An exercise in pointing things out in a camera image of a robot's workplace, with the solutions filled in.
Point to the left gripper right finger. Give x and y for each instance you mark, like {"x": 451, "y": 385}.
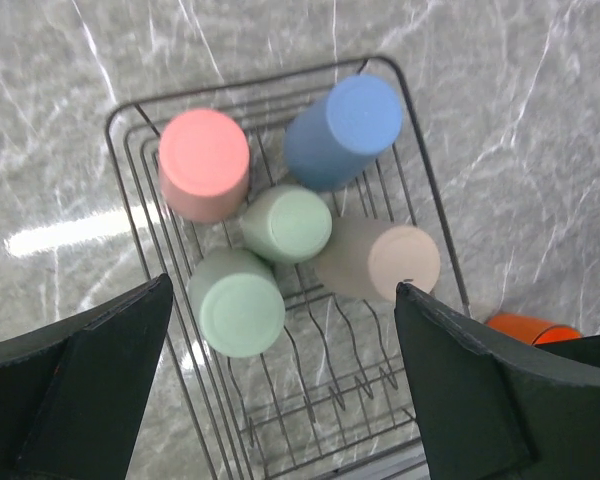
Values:
{"x": 491, "y": 407}

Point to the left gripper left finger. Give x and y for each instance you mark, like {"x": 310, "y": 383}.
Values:
{"x": 73, "y": 393}

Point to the orange transparent mug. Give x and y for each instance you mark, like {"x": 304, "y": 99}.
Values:
{"x": 532, "y": 330}

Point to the beige plastic cup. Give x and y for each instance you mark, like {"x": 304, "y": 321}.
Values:
{"x": 367, "y": 258}

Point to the green cup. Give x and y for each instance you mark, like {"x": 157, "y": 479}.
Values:
{"x": 287, "y": 224}
{"x": 236, "y": 302}

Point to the pink plastic cup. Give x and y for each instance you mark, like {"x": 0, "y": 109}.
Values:
{"x": 204, "y": 161}

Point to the blue plastic cup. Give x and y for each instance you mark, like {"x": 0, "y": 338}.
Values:
{"x": 332, "y": 142}

